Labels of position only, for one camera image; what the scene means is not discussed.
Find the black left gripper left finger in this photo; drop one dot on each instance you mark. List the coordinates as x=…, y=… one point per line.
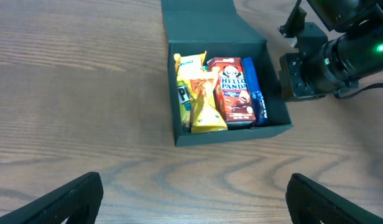
x=75, y=202

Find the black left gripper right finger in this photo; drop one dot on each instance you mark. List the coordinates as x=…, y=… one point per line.
x=311, y=203

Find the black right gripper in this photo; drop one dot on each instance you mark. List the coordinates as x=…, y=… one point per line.
x=305, y=75

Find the blue Eclipse mints tin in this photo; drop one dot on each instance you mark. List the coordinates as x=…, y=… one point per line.
x=251, y=77

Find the red Hello Panda box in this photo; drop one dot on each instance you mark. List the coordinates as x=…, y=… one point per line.
x=232, y=96

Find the yellow orange candy packet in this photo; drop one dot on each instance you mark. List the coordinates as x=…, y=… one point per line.
x=204, y=115

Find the green Pretz snack box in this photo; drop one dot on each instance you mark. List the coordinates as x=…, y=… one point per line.
x=184, y=103

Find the dark blue chocolate bar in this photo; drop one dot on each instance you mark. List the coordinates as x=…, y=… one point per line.
x=259, y=108

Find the small orange snack packet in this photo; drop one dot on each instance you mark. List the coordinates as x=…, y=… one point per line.
x=188, y=65

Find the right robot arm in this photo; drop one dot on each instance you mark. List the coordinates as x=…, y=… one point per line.
x=359, y=49

